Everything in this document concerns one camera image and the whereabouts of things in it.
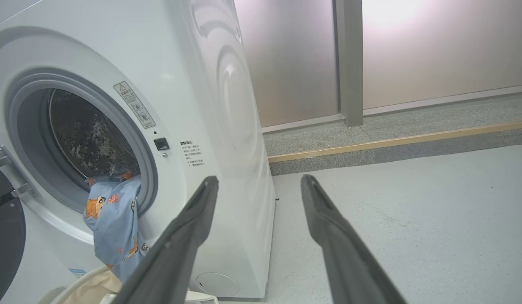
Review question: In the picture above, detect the steel washing machine drum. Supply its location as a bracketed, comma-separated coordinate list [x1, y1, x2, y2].
[48, 89, 141, 182]

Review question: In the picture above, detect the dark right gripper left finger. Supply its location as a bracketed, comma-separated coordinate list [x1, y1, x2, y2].
[113, 176, 219, 304]

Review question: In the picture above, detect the printed text notice label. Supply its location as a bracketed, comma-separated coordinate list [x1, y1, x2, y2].
[180, 141, 206, 168]

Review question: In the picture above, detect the white washing machine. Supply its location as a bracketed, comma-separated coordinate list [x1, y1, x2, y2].
[0, 0, 276, 304]

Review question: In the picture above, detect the metal door hinge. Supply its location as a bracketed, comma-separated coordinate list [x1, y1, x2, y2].
[0, 145, 36, 199]

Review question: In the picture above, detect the grey warning sticker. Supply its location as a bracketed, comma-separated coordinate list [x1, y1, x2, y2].
[114, 81, 156, 129]

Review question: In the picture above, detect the cream canvas laundry basket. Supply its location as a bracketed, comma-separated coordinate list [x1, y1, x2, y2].
[39, 265, 219, 304]

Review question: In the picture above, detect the grey metal wall post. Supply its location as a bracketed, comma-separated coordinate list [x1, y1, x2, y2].
[334, 0, 364, 128]

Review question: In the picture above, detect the round glass washing machine door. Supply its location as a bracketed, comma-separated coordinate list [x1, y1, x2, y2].
[0, 169, 26, 304]

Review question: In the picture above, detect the blue cartoon print garment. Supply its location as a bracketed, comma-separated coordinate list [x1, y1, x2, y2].
[83, 171, 150, 283]

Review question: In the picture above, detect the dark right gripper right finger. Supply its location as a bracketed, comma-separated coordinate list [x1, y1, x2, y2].
[301, 174, 407, 304]

